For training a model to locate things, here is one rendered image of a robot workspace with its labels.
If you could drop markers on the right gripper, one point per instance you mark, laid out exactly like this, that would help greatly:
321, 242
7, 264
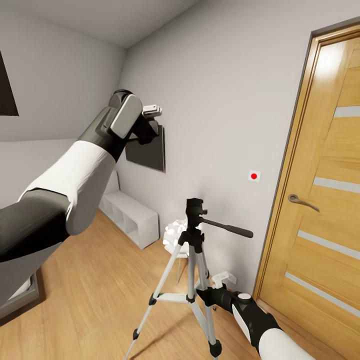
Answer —
213, 296

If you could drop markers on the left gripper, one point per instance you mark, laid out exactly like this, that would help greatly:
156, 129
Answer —
151, 130

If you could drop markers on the electric switch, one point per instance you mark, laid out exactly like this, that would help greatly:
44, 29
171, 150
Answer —
254, 175

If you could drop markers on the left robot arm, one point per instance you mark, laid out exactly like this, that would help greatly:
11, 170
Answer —
64, 201

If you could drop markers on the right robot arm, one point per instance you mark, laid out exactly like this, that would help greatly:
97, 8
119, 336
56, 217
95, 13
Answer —
261, 329

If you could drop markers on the camera tripod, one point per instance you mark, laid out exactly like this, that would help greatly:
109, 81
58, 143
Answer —
195, 241

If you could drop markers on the digital camera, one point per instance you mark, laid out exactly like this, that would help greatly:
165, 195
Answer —
144, 141

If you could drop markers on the door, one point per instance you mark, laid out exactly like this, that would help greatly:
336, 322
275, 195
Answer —
310, 266

